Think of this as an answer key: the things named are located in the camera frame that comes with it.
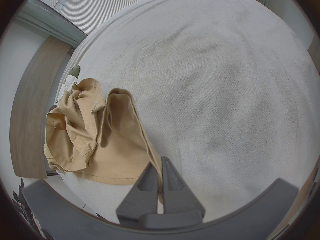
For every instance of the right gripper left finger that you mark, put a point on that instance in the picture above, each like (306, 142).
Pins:
(135, 206)

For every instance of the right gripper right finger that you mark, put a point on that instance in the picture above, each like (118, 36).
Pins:
(185, 201)

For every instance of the tan shorts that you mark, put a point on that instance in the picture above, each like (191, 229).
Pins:
(120, 154)

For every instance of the bed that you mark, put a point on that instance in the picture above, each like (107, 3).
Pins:
(212, 96)

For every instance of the brown garment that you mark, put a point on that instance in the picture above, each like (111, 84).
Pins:
(52, 108)

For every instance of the cream garment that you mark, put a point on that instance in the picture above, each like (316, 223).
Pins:
(66, 89)

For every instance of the green garment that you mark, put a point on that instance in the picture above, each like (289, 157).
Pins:
(75, 71)

